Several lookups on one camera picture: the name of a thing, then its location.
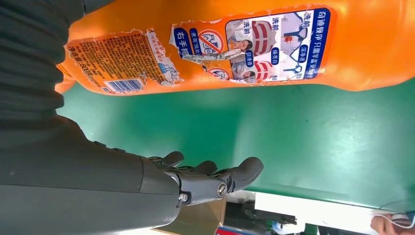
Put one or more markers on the white table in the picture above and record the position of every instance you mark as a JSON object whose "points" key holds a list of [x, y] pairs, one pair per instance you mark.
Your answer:
{"points": [[308, 211]]}

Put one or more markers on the green table mat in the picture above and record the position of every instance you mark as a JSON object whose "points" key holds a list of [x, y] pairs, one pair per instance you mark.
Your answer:
{"points": [[259, 136]]}

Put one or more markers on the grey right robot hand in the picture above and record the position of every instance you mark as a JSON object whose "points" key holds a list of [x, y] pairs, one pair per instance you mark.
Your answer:
{"points": [[81, 194]]}

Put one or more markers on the cardboard box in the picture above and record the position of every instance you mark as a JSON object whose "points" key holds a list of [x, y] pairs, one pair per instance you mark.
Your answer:
{"points": [[201, 217]]}

